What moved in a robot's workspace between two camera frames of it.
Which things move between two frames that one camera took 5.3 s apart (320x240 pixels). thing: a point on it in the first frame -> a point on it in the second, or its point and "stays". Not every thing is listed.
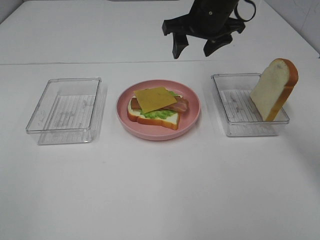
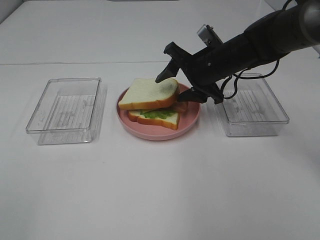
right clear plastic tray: x=241 y=115 stays
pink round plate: x=187 y=120 stays
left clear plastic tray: x=70 y=111 stays
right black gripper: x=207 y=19 -> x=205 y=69
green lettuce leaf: x=159 y=114 stays
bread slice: x=274 y=87 -> x=146 y=92
